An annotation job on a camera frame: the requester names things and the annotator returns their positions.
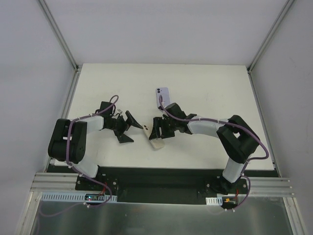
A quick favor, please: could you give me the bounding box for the aluminium rail front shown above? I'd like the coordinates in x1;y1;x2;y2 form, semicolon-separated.
31;172;295;197

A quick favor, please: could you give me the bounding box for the left aluminium frame post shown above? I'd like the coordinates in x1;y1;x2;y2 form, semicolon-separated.
36;0;83;73

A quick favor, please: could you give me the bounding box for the phone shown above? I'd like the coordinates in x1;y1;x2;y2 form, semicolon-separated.
142;124;165;150

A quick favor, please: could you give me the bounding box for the right aluminium frame post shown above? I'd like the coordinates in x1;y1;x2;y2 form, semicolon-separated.
247;0;296;74

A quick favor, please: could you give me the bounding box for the right white cable duct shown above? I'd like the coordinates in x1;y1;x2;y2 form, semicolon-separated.
205;196;223;206

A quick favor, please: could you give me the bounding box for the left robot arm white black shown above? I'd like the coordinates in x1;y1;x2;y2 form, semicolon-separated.
48;101;143;190

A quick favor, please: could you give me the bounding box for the white cable duct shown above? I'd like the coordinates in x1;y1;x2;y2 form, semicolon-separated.
205;196;223;206
41;192;117;203

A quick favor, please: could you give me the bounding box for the aluminium frame post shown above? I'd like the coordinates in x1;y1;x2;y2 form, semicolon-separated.
36;0;83;73
247;0;296;74

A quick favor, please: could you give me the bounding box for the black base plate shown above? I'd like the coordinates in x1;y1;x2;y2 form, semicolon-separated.
73;166;247;204

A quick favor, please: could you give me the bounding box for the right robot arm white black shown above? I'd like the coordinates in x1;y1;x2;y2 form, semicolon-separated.
148;103;259;195

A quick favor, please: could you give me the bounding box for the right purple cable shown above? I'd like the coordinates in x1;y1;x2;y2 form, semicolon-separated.
158;94;269;213

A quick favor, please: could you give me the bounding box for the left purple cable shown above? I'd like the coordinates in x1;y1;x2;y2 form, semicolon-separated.
39;94;120;217

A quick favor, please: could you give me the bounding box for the left white cable duct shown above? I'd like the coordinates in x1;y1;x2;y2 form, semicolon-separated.
41;192;117;203

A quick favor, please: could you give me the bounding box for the purple cable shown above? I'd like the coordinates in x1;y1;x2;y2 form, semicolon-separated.
158;94;269;213
39;94;120;217

